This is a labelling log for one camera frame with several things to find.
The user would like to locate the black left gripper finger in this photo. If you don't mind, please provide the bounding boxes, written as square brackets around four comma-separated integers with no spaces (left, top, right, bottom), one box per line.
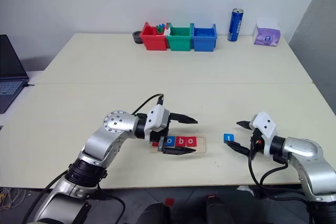
[162,146,197,156]
[169,112,198,125]

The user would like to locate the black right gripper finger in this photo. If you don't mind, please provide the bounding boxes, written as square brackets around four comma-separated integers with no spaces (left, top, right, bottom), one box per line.
[236,120,254,131]
[225,140,251,156]

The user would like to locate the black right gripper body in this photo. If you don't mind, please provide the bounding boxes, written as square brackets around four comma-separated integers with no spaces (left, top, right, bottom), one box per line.
[249,126,265,161]

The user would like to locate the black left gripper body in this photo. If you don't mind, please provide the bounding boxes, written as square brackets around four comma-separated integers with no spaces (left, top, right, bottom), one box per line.
[151,113,174,154]

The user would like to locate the wooden letter tray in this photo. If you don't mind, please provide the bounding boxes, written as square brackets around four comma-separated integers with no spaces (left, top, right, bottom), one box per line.
[149,134,207,154]

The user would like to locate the dark shape with red spot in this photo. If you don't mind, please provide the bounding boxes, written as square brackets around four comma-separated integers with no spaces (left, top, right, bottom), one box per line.
[205,195,227,224]

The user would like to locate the large dark rounded shape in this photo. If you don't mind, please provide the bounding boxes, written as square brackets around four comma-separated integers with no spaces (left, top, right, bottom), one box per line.
[136,202,172,224]

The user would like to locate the green plastic bin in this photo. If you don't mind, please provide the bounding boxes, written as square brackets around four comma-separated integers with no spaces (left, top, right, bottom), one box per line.
[165,23,195,52]

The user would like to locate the blue plastic bin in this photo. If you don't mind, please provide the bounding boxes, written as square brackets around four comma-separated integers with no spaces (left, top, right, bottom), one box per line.
[191,23,218,52]

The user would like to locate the red plastic bin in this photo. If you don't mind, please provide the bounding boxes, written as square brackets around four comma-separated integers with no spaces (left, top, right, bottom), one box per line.
[139,22,169,51]

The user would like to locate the purple tissue pack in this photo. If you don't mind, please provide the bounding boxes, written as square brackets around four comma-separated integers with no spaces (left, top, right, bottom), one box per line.
[253,19,281,47]

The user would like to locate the black round container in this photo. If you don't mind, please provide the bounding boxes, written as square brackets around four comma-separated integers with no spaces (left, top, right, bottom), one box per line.
[132,30,144,45]

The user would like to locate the blue drink can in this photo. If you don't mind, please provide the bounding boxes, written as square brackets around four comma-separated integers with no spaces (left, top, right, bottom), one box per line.
[227,7,245,42]

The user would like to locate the dark laptop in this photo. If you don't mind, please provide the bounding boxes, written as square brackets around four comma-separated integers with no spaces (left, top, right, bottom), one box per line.
[0,34,30,115]

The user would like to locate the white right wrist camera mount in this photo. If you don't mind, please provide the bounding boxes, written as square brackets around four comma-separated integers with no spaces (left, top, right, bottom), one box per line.
[248,111,278,157]

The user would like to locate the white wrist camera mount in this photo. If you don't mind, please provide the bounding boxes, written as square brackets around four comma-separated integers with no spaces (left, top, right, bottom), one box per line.
[248,111,278,157]
[145,104,172,144]

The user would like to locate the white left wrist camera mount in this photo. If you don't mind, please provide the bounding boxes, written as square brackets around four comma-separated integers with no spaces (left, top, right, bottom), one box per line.
[145,104,172,144]

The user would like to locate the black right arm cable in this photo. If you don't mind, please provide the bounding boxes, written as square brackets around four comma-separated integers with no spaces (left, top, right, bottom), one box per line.
[247,154,310,204]

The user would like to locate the light floor cables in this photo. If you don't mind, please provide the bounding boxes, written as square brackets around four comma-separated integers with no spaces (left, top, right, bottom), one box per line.
[0,186,27,209]

